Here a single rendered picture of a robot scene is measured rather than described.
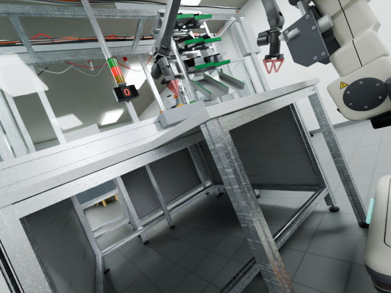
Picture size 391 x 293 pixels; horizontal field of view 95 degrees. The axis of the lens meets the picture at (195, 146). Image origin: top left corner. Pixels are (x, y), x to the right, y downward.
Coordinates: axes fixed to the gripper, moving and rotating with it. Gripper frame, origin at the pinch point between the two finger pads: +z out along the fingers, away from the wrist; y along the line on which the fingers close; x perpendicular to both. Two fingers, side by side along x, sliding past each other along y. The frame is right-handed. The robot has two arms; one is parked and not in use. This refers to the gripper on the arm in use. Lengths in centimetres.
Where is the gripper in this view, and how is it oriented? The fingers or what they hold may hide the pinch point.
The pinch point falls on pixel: (177, 94)
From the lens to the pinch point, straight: 98.6
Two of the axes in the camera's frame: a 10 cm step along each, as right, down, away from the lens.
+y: -7.9, 3.4, -5.1
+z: 4.0, 9.2, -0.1
